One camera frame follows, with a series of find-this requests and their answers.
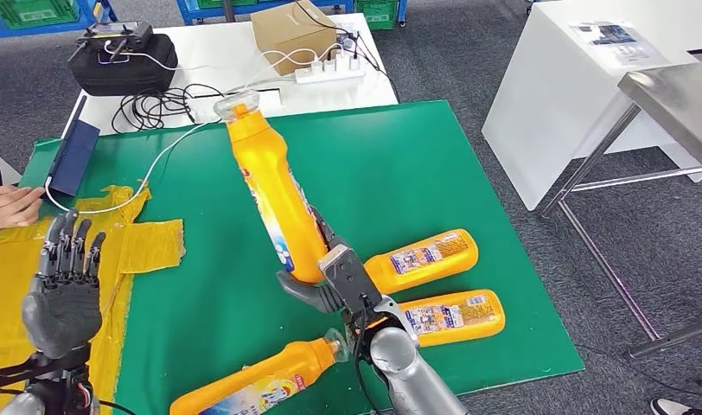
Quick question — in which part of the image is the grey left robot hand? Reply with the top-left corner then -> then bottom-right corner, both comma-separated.
21,208 -> 107,360

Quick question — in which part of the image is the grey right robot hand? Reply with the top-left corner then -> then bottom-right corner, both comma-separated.
275,203 -> 352,315

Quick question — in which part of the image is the orange detergent bottle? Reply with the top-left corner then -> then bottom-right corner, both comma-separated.
380,289 -> 507,349
363,228 -> 480,296
213,88 -> 330,286
169,327 -> 350,415

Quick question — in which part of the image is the person's hand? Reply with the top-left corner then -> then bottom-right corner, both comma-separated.
0,184 -> 47,240

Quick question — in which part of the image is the green table mat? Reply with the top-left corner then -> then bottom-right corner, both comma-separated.
18,99 -> 586,415

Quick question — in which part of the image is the dark blue tablet case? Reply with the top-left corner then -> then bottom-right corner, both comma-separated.
46,94 -> 101,198

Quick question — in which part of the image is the white power strip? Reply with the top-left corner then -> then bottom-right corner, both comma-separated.
293,57 -> 368,86

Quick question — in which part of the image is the black carry bag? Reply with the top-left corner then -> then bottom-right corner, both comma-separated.
68,31 -> 179,98

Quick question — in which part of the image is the brown cardboard box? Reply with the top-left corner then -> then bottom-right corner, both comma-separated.
250,0 -> 339,77

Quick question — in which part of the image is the small circuit board device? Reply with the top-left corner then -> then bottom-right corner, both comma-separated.
335,29 -> 362,54

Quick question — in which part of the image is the white table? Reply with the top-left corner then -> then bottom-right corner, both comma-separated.
61,12 -> 399,138

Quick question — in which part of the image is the blue storage rack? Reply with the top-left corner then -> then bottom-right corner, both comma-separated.
0,0 -> 118,42
175,0 -> 410,29

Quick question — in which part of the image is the black remote controller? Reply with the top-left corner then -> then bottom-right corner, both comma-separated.
67,22 -> 155,63

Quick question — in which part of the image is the white desk with paper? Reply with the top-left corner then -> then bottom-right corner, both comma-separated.
481,0 -> 702,212

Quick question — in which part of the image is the white shoe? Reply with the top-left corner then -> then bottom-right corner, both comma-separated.
650,398 -> 696,415

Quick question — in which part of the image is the printed paper sheet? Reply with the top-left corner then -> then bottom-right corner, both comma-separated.
568,20 -> 670,68

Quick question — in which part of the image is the stainless steel table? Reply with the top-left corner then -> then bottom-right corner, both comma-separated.
539,57 -> 702,359

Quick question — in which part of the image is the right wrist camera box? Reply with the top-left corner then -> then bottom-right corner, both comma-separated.
317,243 -> 385,315

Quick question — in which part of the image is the long white charging cable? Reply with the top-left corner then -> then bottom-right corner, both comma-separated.
43,44 -> 343,216

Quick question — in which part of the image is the black coiled cable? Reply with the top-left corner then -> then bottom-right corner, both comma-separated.
111,82 -> 227,135

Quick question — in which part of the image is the black power cable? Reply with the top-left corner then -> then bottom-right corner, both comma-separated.
293,0 -> 401,105

